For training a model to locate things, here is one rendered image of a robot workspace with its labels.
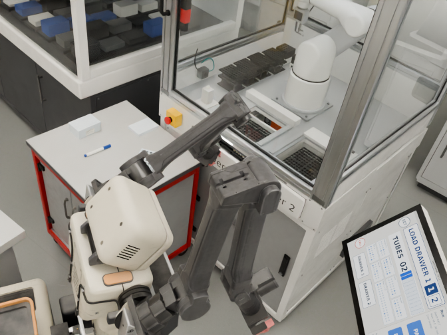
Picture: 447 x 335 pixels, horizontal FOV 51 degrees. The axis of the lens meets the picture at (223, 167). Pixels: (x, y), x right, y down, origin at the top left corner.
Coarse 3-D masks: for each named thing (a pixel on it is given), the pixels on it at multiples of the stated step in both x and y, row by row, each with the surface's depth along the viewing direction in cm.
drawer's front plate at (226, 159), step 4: (224, 152) 205; (224, 156) 205; (228, 156) 203; (232, 156) 204; (216, 160) 211; (220, 160) 209; (224, 160) 206; (228, 160) 204; (232, 160) 202; (236, 160) 202; (216, 164) 212; (224, 164) 208; (228, 164) 206; (232, 164) 204; (220, 168) 211
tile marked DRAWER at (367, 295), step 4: (368, 280) 152; (360, 284) 154; (364, 284) 152; (368, 284) 151; (360, 288) 153; (364, 288) 152; (368, 288) 150; (372, 288) 149; (360, 292) 152; (364, 292) 151; (368, 292) 150; (372, 292) 148; (364, 296) 150; (368, 296) 149; (372, 296) 148; (364, 300) 149; (368, 300) 148; (372, 300) 147; (364, 304) 148; (368, 304) 147; (372, 304) 146; (364, 308) 147
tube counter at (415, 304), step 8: (400, 264) 147; (408, 264) 145; (400, 272) 146; (408, 272) 144; (400, 280) 144; (408, 280) 142; (408, 288) 140; (416, 288) 139; (408, 296) 139; (416, 296) 137; (408, 304) 137; (416, 304) 136; (416, 312) 134
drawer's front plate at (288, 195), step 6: (282, 186) 194; (282, 192) 195; (288, 192) 193; (294, 192) 192; (282, 198) 197; (288, 198) 194; (294, 198) 192; (300, 198) 189; (282, 204) 198; (288, 204) 196; (294, 204) 193; (300, 204) 190; (288, 210) 197; (294, 210) 195; (300, 210) 192; (294, 216) 196
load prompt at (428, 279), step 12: (408, 228) 153; (408, 240) 150; (420, 240) 147; (420, 252) 145; (420, 264) 142; (420, 276) 140; (432, 276) 137; (432, 288) 135; (432, 300) 133; (444, 300) 130
